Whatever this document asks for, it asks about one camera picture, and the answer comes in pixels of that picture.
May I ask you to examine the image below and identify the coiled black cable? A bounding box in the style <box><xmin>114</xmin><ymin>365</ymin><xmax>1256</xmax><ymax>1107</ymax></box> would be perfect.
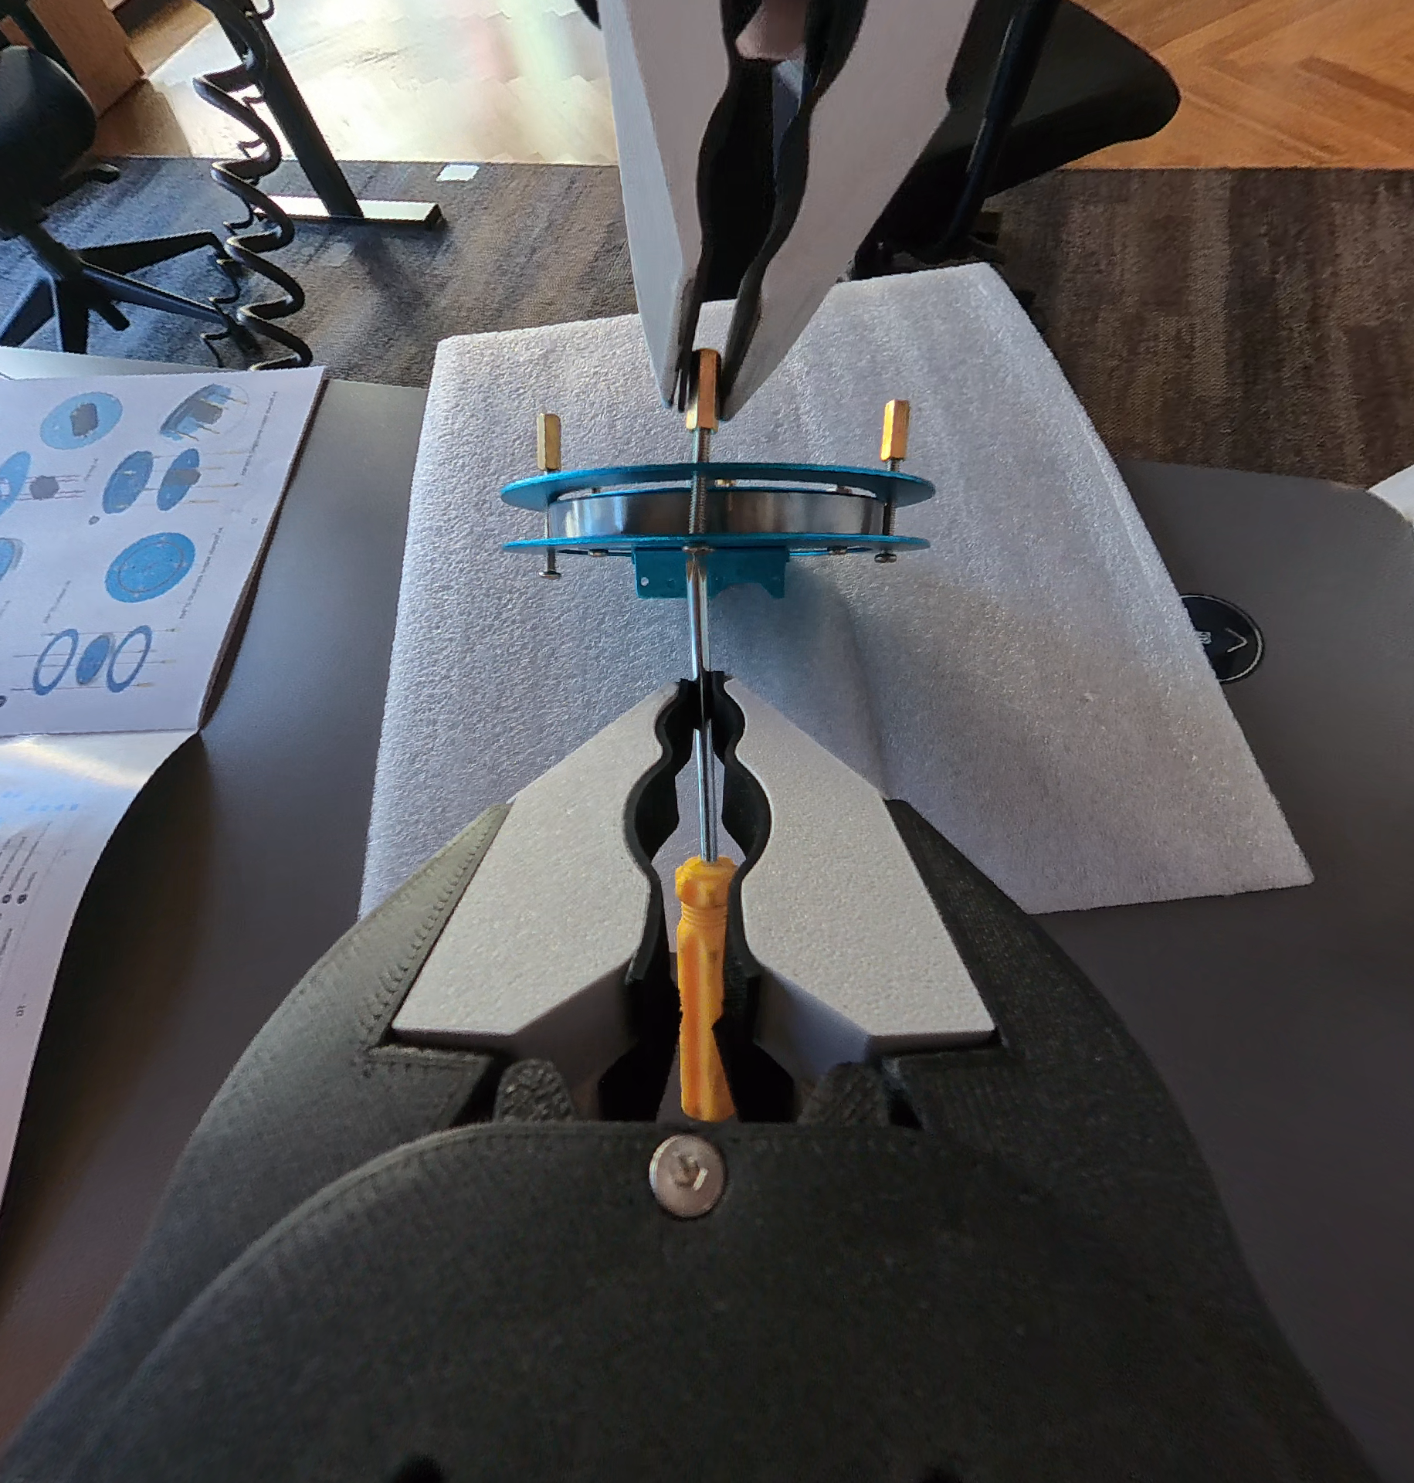
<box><xmin>194</xmin><ymin>0</ymin><xmax>314</xmax><ymax>375</ymax></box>

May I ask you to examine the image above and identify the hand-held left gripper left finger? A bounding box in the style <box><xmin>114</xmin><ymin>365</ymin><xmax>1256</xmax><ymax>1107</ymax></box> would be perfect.
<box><xmin>392</xmin><ymin>681</ymin><xmax>706</xmax><ymax>1116</ymax></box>

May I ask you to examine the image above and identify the black office chair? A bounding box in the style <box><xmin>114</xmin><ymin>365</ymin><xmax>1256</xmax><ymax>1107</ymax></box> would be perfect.
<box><xmin>855</xmin><ymin>0</ymin><xmax>1183</xmax><ymax>282</ymax></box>

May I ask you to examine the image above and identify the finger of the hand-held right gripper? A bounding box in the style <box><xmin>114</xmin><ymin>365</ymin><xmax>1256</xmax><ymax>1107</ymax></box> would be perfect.
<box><xmin>601</xmin><ymin>0</ymin><xmax>740</xmax><ymax>410</ymax></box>
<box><xmin>714</xmin><ymin>0</ymin><xmax>977</xmax><ymax>421</ymax></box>

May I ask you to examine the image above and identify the brown cardboard box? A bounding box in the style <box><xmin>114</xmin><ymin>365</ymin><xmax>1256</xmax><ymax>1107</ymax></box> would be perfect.
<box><xmin>35</xmin><ymin>0</ymin><xmax>149</xmax><ymax>117</ymax></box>

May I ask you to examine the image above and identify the open instruction booklet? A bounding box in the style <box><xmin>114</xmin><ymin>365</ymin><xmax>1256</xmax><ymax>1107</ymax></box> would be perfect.
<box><xmin>0</xmin><ymin>344</ymin><xmax>328</xmax><ymax>1323</ymax></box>

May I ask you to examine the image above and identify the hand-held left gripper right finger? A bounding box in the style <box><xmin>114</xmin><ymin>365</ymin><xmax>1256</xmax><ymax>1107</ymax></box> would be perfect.
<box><xmin>713</xmin><ymin>678</ymin><xmax>996</xmax><ymax>1105</ymax></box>

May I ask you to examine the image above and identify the blue round metal base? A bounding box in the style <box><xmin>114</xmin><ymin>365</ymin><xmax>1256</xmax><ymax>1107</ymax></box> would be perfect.
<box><xmin>500</xmin><ymin>463</ymin><xmax>935</xmax><ymax>604</ymax></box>

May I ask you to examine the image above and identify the black saddle stool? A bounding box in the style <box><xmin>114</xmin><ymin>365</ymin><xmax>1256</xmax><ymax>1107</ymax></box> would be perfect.
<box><xmin>0</xmin><ymin>47</ymin><xmax>260</xmax><ymax>351</ymax></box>

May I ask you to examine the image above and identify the white foam sheet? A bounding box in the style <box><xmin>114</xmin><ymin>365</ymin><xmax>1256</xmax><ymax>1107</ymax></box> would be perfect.
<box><xmin>359</xmin><ymin>261</ymin><xmax>1316</xmax><ymax>919</ymax></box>

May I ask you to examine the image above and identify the person's right hand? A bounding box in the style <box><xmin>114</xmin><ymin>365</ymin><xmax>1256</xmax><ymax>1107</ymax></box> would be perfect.
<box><xmin>735</xmin><ymin>0</ymin><xmax>807</xmax><ymax>63</ymax></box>

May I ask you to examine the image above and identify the dark grey desk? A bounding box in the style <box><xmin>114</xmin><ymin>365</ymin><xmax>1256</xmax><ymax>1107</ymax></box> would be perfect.
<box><xmin>0</xmin><ymin>376</ymin><xmax>432</xmax><ymax>1403</ymax></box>

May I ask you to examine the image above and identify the orange-handled screwdriver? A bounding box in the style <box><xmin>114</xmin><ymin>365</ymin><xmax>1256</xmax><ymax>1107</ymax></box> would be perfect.
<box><xmin>673</xmin><ymin>545</ymin><xmax>740</xmax><ymax>1123</ymax></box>

